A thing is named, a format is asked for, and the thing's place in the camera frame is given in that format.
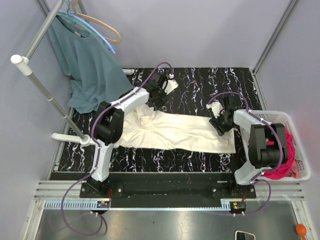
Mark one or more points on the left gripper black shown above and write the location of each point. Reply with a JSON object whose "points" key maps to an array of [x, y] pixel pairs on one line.
{"points": [[156, 102]]}

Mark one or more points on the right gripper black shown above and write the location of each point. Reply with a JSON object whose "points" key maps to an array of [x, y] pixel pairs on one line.
{"points": [[215, 123]]}

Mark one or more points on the white t shirt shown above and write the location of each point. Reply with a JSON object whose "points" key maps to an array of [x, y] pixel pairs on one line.
{"points": [[149, 129]]}

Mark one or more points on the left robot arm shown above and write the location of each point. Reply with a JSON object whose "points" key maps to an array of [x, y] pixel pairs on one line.
{"points": [[108, 124]]}

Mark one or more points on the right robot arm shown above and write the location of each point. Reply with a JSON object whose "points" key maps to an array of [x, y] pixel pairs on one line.
{"points": [[264, 142]]}

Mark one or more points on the white laundry basket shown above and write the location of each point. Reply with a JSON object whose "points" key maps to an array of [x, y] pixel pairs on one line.
{"points": [[297, 150]]}

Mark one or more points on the teal t shirt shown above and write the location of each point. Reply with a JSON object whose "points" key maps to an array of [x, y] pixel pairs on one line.
{"points": [[95, 74]]}

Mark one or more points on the tan wooden hanger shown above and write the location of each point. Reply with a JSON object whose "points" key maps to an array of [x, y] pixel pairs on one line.
{"points": [[79, 10]]}

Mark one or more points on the pink t shirt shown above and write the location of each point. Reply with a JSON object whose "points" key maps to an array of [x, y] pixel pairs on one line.
{"points": [[284, 169]]}

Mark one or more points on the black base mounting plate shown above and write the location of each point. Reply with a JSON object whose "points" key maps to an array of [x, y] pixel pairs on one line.
{"points": [[167, 190]]}

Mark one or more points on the smartphone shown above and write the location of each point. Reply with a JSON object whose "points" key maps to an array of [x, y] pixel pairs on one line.
{"points": [[242, 235]]}

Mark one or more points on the green hanger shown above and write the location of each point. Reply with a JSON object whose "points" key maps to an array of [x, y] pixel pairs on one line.
{"points": [[72, 19]]}

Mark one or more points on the orange maraca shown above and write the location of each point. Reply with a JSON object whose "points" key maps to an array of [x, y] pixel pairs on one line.
{"points": [[301, 231]]}

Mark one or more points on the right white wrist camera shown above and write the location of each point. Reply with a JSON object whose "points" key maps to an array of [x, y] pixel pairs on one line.
{"points": [[216, 108]]}

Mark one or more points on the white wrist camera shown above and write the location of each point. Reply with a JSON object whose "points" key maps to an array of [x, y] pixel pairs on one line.
{"points": [[169, 84], [216, 108]]}

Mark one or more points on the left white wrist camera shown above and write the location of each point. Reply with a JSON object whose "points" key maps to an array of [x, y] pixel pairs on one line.
{"points": [[169, 84]]}

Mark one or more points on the aluminium corner frame post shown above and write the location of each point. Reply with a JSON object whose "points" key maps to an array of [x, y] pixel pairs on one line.
{"points": [[277, 31]]}

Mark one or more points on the white cable duct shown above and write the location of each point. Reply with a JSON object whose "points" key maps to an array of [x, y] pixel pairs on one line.
{"points": [[78, 204]]}

